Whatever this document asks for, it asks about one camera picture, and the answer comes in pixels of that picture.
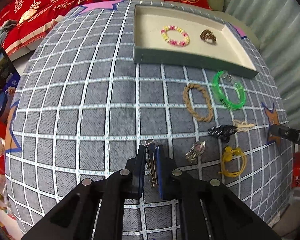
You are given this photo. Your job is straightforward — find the green translucent bangle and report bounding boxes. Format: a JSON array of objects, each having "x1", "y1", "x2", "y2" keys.
[{"x1": 212, "y1": 70, "x2": 246, "y2": 111}]

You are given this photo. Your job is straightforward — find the beige rabbit hair clip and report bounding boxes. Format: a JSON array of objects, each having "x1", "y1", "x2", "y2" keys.
[{"x1": 232, "y1": 119, "x2": 256, "y2": 132}]

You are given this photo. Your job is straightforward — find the red wedding bedspread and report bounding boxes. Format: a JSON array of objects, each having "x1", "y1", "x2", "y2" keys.
[{"x1": 0, "y1": 0, "x2": 113, "y2": 61}]

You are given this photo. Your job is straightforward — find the pale green curtain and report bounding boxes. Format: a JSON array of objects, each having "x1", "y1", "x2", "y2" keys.
[{"x1": 224, "y1": 0, "x2": 300, "y2": 129}]

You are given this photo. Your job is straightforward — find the shallow green-sided tray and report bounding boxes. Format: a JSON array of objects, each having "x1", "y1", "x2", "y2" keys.
[{"x1": 133, "y1": 4, "x2": 258, "y2": 79}]

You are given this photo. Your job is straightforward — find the dark picture box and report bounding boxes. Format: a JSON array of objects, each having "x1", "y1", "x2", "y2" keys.
[{"x1": 0, "y1": 48, "x2": 20, "y2": 94}]

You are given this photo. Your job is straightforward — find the green armchair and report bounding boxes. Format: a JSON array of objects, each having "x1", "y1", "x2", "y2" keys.
[{"x1": 125, "y1": 0, "x2": 261, "y2": 49}]

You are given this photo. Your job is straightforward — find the blue lid jar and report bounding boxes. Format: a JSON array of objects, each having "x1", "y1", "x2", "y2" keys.
[{"x1": 0, "y1": 92, "x2": 12, "y2": 122}]

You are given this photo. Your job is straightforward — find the brown spiral hair tie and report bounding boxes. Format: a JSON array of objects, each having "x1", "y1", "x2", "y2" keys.
[{"x1": 199, "y1": 29, "x2": 217, "y2": 43}]

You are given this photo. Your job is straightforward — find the pink yellow bead bracelet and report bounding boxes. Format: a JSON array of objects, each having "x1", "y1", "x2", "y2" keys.
[{"x1": 160, "y1": 25, "x2": 190, "y2": 47}]

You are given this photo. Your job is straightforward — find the silver heart pendant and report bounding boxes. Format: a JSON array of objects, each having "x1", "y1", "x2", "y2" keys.
[{"x1": 185, "y1": 141, "x2": 206, "y2": 163}]

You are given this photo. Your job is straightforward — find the yellow hair tie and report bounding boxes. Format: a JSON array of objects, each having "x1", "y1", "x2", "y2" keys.
[{"x1": 218, "y1": 145, "x2": 248, "y2": 178}]

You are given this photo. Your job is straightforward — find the silver alligator hair clip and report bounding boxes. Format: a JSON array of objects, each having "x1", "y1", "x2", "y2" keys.
[{"x1": 145, "y1": 139, "x2": 158, "y2": 187}]

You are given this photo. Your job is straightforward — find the black claw hair clip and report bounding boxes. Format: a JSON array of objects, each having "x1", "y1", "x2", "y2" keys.
[{"x1": 208, "y1": 125, "x2": 237, "y2": 144}]

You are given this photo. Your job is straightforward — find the tan braided rope bracelet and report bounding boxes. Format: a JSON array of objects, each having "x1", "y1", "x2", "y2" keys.
[{"x1": 182, "y1": 83, "x2": 215, "y2": 123}]

